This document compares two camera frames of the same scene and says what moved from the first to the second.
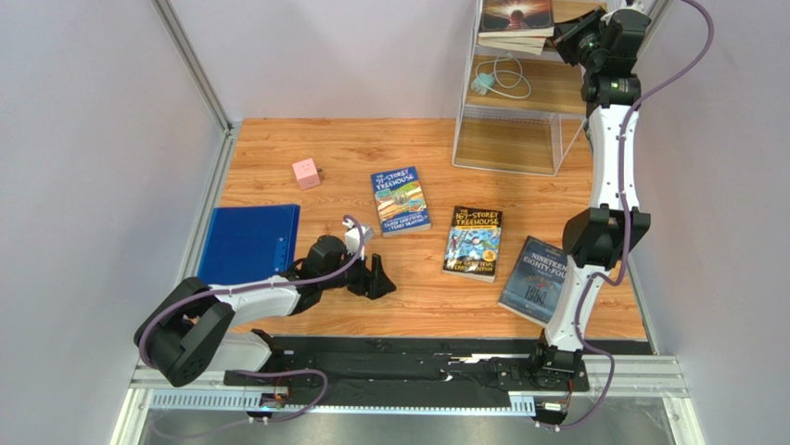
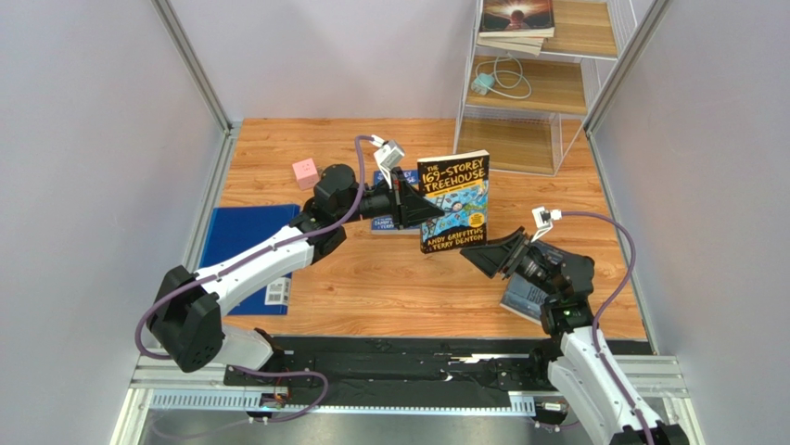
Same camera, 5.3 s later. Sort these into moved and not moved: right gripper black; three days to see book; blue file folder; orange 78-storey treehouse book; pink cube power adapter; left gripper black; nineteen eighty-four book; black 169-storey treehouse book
Moved: right gripper black; left gripper black; black 169-storey treehouse book
Not moved: pink cube power adapter; orange 78-storey treehouse book; blue file folder; three days to see book; nineteen eighty-four book
